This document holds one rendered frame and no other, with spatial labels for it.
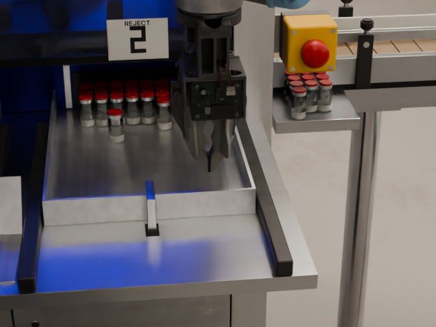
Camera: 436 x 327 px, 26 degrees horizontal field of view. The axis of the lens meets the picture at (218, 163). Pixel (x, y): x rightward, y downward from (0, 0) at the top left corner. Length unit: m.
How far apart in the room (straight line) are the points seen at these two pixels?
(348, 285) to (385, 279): 0.86
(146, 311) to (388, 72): 0.55
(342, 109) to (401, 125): 2.06
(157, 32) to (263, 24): 0.15
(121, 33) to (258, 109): 0.23
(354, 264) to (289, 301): 0.79
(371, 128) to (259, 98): 0.29
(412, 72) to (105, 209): 0.62
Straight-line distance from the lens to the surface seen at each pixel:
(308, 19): 1.39
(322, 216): 2.90
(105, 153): 1.33
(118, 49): 1.35
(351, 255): 1.75
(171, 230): 1.15
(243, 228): 1.15
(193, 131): 1.11
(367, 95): 1.55
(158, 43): 1.35
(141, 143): 1.35
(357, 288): 1.79
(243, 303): 1.58
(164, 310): 1.57
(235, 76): 1.04
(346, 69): 1.53
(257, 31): 1.36
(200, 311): 1.58
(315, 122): 1.43
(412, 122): 3.55
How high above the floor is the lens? 1.48
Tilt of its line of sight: 28 degrees down
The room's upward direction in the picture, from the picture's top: straight up
